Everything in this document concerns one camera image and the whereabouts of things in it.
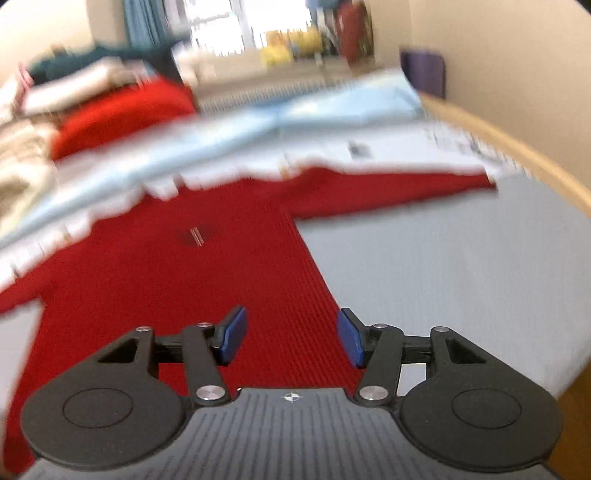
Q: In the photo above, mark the blue curtain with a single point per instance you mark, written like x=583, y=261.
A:
x=147, y=21

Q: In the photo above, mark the yellow plush toys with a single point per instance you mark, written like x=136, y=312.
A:
x=288, y=46

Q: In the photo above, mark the teal cloth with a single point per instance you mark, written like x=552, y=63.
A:
x=92, y=55

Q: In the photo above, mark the beige knit cloth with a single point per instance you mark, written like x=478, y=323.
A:
x=18, y=152

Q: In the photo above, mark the grey printed bed cover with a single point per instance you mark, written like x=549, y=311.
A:
x=438, y=258

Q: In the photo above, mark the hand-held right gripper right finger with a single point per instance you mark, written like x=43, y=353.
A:
x=348, y=338

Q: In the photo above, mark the purple box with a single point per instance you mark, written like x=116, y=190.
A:
x=425, y=71

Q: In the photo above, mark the white folded cloth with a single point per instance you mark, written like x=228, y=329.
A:
x=78, y=81

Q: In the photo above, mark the red knit sweater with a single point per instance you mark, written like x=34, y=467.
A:
x=184, y=286

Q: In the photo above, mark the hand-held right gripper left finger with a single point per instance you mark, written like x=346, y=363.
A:
x=233, y=336

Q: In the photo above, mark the red cloth pile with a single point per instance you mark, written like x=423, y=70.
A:
x=120, y=115

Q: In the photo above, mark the light blue blanket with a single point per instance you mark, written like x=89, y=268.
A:
x=231, y=134

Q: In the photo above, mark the wooden bed frame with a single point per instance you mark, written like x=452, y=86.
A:
x=531, y=157

